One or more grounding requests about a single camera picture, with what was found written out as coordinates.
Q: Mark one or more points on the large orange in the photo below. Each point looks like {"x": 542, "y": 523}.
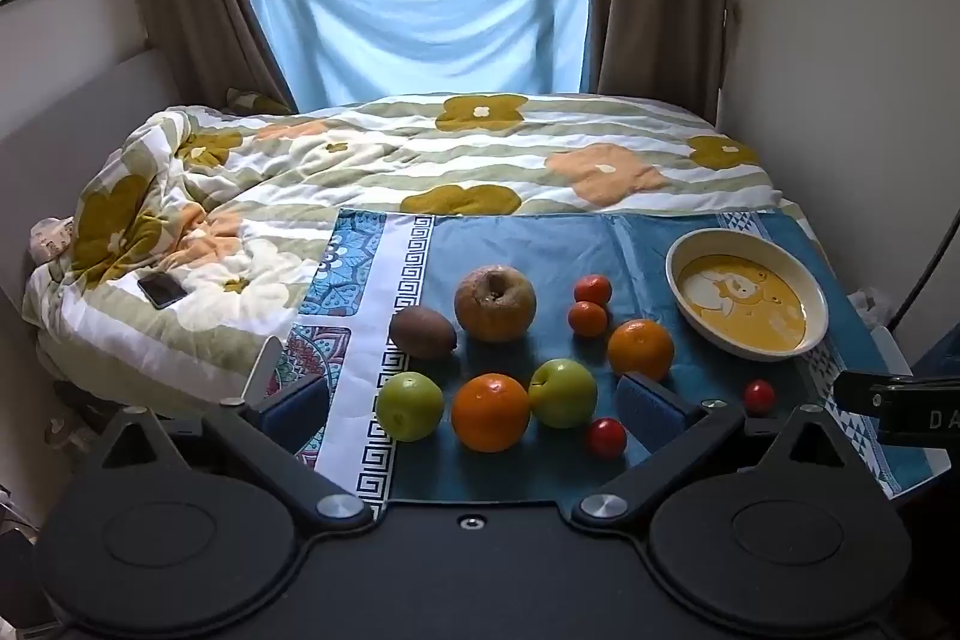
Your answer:
{"x": 490, "y": 413}
{"x": 640, "y": 349}

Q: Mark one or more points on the black smartphone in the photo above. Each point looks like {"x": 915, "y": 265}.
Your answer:
{"x": 162, "y": 290}

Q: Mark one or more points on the light blue window cloth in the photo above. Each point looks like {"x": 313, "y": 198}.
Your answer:
{"x": 420, "y": 18}

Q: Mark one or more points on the red tomato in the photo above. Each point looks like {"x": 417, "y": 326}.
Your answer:
{"x": 606, "y": 437}
{"x": 759, "y": 397}

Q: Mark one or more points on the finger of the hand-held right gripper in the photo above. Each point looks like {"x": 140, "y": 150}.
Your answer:
{"x": 855, "y": 392}

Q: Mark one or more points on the brown kiwi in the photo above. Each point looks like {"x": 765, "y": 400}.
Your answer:
{"x": 422, "y": 333}

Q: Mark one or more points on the upper small tomato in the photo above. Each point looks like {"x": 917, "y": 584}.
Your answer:
{"x": 592, "y": 290}

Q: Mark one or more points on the cream bowl with yellow print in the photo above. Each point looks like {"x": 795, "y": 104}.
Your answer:
{"x": 742, "y": 302}

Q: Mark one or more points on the white patterned cloth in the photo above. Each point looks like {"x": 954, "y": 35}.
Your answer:
{"x": 51, "y": 239}

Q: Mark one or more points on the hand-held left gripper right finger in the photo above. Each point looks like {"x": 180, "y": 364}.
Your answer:
{"x": 651, "y": 411}

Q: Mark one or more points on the green apple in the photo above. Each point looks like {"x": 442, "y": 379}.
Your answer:
{"x": 409, "y": 406}
{"x": 562, "y": 392}

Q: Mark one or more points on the floral pillow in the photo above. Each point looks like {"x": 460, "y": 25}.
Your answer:
{"x": 255, "y": 102}

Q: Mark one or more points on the grey padded headboard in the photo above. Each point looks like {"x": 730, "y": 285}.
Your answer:
{"x": 67, "y": 123}

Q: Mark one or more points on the floral striped blanket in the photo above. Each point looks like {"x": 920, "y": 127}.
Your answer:
{"x": 420, "y": 153}

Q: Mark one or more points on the lower small orange tomato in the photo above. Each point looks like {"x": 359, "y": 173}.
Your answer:
{"x": 587, "y": 319}

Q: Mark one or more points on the wrinkled brown apple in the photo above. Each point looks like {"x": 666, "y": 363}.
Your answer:
{"x": 495, "y": 304}

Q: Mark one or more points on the blue patterned cloth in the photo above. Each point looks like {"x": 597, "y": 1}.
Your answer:
{"x": 547, "y": 250}

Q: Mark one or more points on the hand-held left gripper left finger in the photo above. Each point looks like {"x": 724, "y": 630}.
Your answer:
{"x": 296, "y": 411}

